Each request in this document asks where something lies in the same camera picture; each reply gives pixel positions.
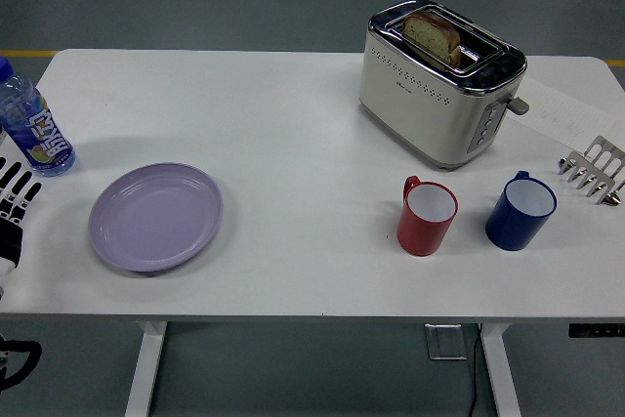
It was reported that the white paper sheet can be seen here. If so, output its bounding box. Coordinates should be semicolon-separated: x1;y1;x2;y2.
505;75;618;151

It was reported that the purple plate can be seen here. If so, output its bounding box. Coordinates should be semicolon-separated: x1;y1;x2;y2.
88;161;225;275

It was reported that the black table control panel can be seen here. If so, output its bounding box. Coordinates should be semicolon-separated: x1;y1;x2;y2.
567;323;625;339

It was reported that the blue drink bottle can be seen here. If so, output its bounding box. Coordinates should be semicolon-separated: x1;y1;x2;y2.
0;56;77;178

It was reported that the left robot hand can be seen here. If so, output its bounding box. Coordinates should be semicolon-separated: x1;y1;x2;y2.
0;131;44;304

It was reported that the black power cable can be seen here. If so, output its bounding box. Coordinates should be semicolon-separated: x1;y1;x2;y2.
467;323;485;417

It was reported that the red mug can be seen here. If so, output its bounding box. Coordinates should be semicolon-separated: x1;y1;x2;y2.
396;175;460;258

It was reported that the cream and chrome toaster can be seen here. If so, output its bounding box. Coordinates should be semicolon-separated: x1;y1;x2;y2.
358;0;531;173

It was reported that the white table leg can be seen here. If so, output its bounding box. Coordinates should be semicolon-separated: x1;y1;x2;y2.
124;321;170;417
479;322;522;417

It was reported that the slice of bread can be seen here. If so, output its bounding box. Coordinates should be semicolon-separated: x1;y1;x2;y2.
401;9;463;67

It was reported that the metal spoon rack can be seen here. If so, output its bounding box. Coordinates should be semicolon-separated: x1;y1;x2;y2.
558;135;625;206

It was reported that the metal bracket under table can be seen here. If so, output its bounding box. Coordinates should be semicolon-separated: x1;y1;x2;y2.
424;322;469;362

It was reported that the blue mug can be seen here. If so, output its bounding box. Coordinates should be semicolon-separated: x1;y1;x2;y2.
484;170;559;252

